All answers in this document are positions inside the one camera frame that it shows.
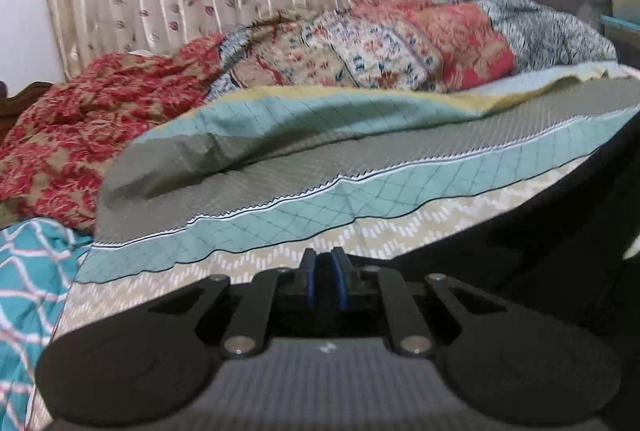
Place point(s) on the teal lattice blanket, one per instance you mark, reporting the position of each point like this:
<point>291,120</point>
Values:
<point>30,291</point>

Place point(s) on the red floral cloth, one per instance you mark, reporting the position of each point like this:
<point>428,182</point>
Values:
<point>90,121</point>

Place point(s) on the patterned teal grey bedsheet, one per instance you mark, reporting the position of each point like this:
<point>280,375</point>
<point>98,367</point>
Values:
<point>350,151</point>

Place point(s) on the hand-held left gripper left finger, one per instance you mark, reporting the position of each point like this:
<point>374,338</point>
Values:
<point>311,283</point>

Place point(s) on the patchwork floral quilt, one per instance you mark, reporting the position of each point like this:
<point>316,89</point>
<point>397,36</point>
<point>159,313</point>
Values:
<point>370,46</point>

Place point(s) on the carved wooden headboard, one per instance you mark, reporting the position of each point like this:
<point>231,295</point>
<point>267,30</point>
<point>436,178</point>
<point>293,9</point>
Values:
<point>22,101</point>

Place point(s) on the black pants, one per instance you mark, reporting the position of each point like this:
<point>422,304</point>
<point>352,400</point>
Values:
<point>575,221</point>

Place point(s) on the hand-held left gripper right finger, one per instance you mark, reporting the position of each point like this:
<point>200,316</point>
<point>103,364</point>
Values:
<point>341,283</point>

